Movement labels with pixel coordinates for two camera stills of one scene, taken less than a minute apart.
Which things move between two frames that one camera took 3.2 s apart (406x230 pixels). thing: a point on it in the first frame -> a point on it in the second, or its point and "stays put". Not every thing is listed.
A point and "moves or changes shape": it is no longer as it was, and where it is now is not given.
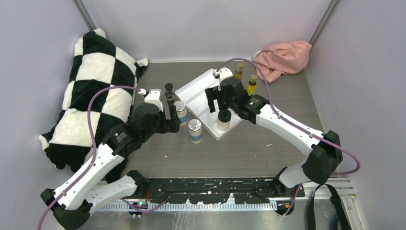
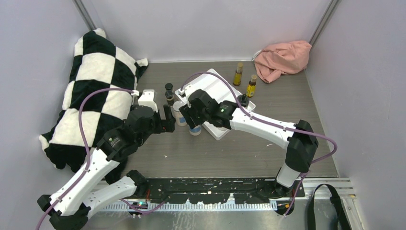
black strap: (335, 200) stays put
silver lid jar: (195, 130) moves or changes shape
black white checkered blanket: (96, 63) stays put
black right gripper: (212, 94) -> (186, 111)
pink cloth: (286, 58) stays put
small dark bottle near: (169, 95) stays put
